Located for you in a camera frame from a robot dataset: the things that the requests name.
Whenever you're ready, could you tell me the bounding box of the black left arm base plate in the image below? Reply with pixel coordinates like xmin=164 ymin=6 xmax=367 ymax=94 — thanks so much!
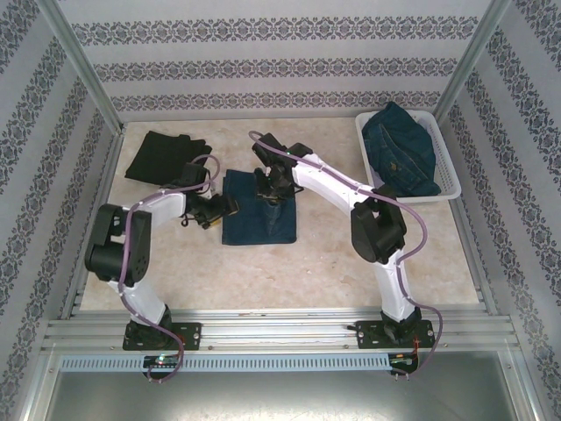
xmin=124 ymin=321 xmax=203 ymax=352

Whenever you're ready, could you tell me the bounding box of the white plastic mesh basket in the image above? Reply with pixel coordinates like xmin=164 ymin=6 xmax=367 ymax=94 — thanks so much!
xmin=354 ymin=110 xmax=462 ymax=203

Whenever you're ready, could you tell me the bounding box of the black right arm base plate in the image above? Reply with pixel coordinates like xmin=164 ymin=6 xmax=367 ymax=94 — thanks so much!
xmin=355 ymin=319 xmax=439 ymax=351

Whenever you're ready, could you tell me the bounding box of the aluminium cross rail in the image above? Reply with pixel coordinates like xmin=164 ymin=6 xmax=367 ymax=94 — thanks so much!
xmin=41 ymin=308 xmax=516 ymax=353

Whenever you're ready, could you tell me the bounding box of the buttoned dark denim skirt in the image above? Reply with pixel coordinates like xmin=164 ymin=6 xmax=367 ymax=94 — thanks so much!
xmin=361 ymin=101 xmax=443 ymax=197

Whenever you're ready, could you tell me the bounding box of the plain dark denim skirt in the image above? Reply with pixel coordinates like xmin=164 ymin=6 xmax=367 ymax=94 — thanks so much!
xmin=220 ymin=169 xmax=299 ymax=246

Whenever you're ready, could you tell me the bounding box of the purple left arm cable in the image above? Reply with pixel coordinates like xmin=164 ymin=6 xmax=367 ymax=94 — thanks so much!
xmin=116 ymin=153 xmax=223 ymax=385

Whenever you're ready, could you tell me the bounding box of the grey metal sheet panel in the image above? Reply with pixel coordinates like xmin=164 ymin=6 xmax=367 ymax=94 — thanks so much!
xmin=41 ymin=370 xmax=538 ymax=421

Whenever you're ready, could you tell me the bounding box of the white slotted cable duct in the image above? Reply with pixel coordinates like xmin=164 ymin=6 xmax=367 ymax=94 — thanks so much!
xmin=59 ymin=353 xmax=392 ymax=374

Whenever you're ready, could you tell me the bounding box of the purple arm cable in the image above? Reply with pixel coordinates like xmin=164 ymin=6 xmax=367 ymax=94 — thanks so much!
xmin=247 ymin=130 xmax=448 ymax=382
xmin=116 ymin=153 xmax=223 ymax=385

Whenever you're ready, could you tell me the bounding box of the black skirt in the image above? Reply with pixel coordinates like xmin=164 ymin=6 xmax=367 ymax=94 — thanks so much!
xmin=124 ymin=130 xmax=214 ymax=188

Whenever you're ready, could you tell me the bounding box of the aluminium frame post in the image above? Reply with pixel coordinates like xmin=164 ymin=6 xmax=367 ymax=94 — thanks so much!
xmin=39 ymin=0 xmax=126 ymax=135
xmin=433 ymin=0 xmax=516 ymax=124

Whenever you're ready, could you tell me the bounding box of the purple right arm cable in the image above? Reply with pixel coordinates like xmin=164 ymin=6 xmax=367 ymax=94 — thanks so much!
xmin=247 ymin=130 xmax=448 ymax=382

